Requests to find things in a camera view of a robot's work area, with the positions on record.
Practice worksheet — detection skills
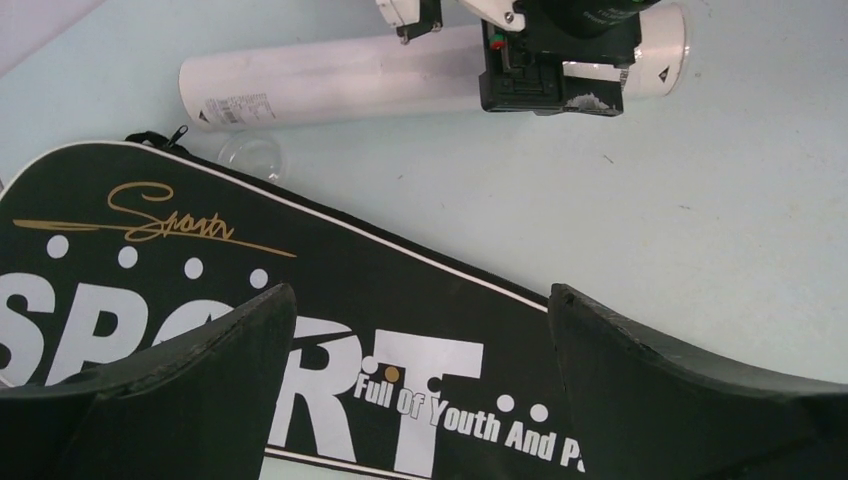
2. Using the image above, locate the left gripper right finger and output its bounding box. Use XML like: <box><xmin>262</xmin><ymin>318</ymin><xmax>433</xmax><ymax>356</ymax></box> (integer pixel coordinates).
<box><xmin>548</xmin><ymin>284</ymin><xmax>847</xmax><ymax>479</ymax></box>

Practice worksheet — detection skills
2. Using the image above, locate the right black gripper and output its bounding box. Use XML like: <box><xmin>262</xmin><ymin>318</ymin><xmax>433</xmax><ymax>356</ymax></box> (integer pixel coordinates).
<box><xmin>479</xmin><ymin>1</ymin><xmax>643</xmax><ymax>117</ymax></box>

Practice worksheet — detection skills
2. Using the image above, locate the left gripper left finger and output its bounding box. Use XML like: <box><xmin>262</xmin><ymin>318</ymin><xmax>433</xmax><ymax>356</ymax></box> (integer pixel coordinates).
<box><xmin>1</xmin><ymin>284</ymin><xmax>297</xmax><ymax>479</ymax></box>

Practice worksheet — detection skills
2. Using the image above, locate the white shuttlecock tube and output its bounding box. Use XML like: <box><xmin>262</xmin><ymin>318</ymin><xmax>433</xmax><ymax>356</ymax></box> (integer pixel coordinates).
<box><xmin>178</xmin><ymin>1</ymin><xmax>680</xmax><ymax>131</ymax></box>

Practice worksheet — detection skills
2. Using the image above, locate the clear round tube lid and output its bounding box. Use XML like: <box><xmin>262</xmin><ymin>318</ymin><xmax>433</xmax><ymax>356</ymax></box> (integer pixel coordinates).
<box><xmin>666</xmin><ymin>1</ymin><xmax>694</xmax><ymax>96</ymax></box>

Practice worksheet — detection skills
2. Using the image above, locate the black racket cover bag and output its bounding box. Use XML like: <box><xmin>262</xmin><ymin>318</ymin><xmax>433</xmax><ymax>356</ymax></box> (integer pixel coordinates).
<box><xmin>1</xmin><ymin>138</ymin><xmax>589</xmax><ymax>479</ymax></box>

